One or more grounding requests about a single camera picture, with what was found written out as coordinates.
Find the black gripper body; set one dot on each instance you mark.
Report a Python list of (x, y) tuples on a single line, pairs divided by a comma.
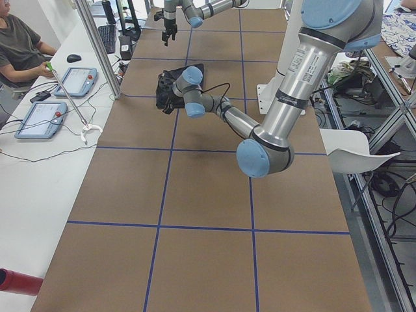
[(169, 25), (166, 108)]

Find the black graphic t-shirt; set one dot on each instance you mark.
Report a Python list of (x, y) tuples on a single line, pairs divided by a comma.
[(176, 73)]

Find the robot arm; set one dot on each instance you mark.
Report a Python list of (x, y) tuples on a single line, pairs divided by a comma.
[(194, 15), (325, 29)]

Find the person's hand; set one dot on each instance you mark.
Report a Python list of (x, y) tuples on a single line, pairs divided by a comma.
[(44, 71)]

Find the black keyboard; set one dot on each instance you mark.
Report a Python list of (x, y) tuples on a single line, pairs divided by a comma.
[(107, 34)]

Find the long grabber stick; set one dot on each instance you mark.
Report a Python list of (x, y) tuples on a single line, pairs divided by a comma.
[(86, 125)]

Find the black computer mouse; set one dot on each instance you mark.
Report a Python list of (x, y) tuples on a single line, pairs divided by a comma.
[(73, 58)]

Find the upper teach pendant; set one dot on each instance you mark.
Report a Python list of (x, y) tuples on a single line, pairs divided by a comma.
[(79, 81)]

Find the teach pendant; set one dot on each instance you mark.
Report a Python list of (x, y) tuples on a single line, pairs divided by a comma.
[(42, 121), (79, 81)]

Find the lower teach pendant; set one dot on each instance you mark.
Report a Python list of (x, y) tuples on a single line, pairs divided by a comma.
[(42, 121)]

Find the small black device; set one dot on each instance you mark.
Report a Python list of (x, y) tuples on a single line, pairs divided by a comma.
[(40, 96)]

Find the seated person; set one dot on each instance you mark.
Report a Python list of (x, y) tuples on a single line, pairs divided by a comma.
[(22, 50)]

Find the white plastic chair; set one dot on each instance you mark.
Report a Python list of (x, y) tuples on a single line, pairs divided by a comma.
[(348, 152)]

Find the red bottle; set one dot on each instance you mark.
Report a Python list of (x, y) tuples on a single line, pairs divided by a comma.
[(18, 283)]

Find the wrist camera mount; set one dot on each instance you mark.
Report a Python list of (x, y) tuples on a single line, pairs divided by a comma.
[(165, 82), (158, 15)]

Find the aluminium frame post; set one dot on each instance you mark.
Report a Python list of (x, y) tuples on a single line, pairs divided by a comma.
[(98, 47)]

